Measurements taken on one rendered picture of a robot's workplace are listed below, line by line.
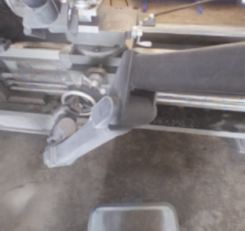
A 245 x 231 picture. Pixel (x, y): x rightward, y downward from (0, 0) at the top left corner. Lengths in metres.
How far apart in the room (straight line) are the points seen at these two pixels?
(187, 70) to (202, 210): 1.40
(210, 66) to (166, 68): 0.06
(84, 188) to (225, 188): 1.09
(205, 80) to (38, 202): 1.52
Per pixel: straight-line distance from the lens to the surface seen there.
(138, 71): 0.28
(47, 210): 1.58
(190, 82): 0.23
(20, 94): 1.59
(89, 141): 0.41
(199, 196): 1.59
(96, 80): 0.87
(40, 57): 1.22
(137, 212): 1.21
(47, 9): 0.48
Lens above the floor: 1.46
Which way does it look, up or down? 51 degrees down
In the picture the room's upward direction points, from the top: 2 degrees counter-clockwise
